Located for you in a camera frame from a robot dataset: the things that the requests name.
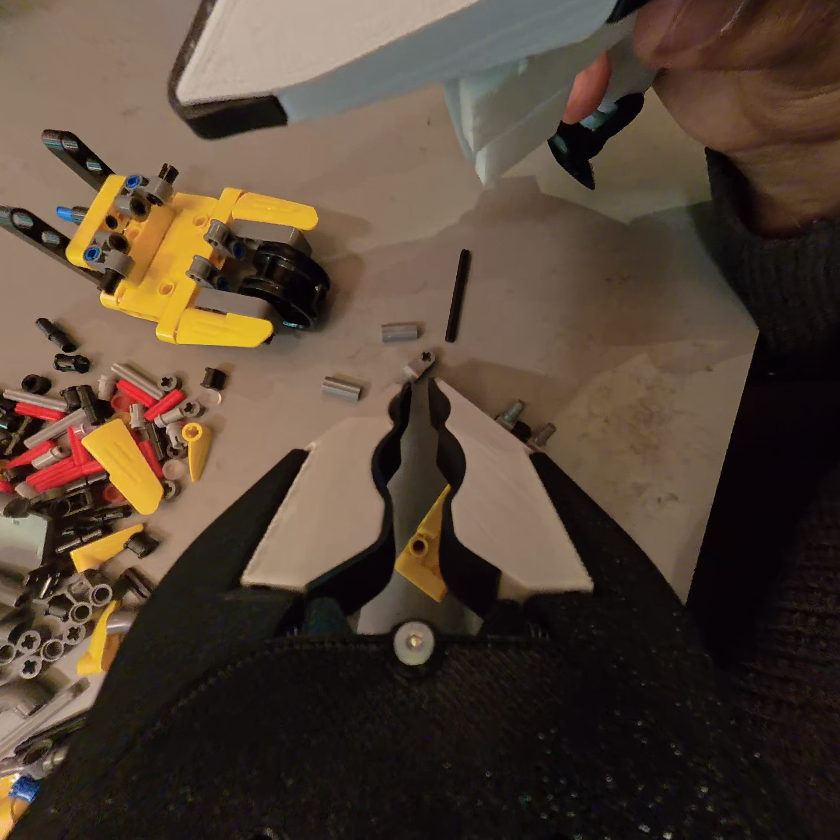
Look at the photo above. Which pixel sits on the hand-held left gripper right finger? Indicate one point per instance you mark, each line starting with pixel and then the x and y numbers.
pixel 512 518

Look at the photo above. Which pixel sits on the black axle rod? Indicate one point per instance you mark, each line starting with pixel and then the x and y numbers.
pixel 458 295

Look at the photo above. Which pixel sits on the person's dark knitted clothing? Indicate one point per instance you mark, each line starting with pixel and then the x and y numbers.
pixel 787 525

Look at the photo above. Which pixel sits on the yellow toy vehicle assembly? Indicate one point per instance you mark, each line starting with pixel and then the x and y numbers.
pixel 164 262

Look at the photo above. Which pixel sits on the small grey axle connector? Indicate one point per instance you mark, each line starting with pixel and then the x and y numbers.
pixel 420 364

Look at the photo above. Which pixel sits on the person's right hand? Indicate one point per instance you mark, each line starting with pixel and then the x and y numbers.
pixel 754 79

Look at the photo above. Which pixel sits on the grey axle pin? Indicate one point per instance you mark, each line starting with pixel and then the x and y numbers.
pixel 542 436
pixel 510 415

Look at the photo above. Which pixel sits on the small black connector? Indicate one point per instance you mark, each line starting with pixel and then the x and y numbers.
pixel 522 432

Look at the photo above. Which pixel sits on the grey connector sleeve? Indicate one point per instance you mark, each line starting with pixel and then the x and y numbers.
pixel 400 332
pixel 341 387

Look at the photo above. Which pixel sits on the yellow toy panel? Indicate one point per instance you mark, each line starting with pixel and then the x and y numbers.
pixel 420 548

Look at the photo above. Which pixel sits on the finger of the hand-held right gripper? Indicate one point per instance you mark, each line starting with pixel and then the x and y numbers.
pixel 315 46

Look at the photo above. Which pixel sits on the person's right forearm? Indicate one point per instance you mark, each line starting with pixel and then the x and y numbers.
pixel 787 289

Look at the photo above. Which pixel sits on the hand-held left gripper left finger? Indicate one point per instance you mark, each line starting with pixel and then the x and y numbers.
pixel 315 518

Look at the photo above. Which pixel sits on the pile of red grey pins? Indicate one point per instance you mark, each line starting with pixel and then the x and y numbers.
pixel 59 472

